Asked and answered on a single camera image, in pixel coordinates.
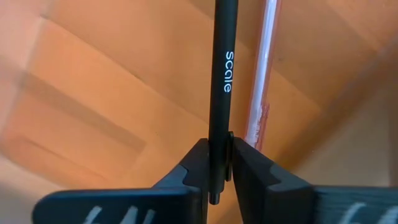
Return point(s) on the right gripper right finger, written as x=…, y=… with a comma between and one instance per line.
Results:
x=295, y=205

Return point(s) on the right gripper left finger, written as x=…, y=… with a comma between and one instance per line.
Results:
x=140, y=205

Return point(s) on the black pen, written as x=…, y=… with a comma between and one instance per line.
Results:
x=222, y=109

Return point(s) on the pink pen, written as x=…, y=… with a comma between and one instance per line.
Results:
x=262, y=77

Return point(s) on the orange translucent plastic bin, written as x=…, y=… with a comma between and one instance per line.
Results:
x=109, y=93

